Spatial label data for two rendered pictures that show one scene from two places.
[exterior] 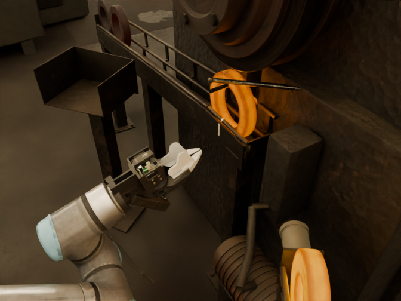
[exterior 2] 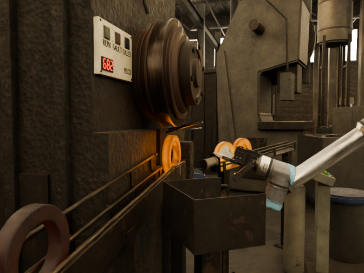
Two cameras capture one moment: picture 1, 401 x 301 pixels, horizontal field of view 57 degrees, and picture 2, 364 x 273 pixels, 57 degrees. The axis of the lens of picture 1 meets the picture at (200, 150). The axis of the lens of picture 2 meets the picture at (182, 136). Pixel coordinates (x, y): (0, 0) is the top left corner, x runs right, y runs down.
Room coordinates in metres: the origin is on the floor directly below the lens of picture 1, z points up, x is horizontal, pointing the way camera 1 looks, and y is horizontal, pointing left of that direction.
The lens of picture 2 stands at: (1.87, 1.00, 0.92)
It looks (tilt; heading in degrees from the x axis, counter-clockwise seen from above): 3 degrees down; 225
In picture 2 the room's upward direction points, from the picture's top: straight up
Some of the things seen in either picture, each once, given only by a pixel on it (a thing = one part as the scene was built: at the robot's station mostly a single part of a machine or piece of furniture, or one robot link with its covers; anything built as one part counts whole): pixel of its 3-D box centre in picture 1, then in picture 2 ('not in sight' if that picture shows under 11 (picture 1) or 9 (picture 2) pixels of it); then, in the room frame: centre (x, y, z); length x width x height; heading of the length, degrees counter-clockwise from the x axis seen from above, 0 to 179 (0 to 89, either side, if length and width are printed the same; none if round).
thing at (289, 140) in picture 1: (289, 175); (182, 163); (0.64, -0.21, 0.68); 0.11 x 0.08 x 0.24; 120
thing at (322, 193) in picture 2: not in sight; (322, 220); (-0.12, 0.22, 0.31); 0.24 x 0.16 x 0.62; 30
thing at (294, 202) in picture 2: not in sight; (294, 228); (-0.01, 0.10, 0.26); 0.12 x 0.12 x 0.52
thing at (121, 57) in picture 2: not in sight; (115, 52); (1.18, -0.01, 1.15); 0.26 x 0.02 x 0.18; 30
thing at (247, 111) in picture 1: (231, 104); (171, 155); (0.83, -0.08, 0.75); 0.18 x 0.03 x 0.18; 29
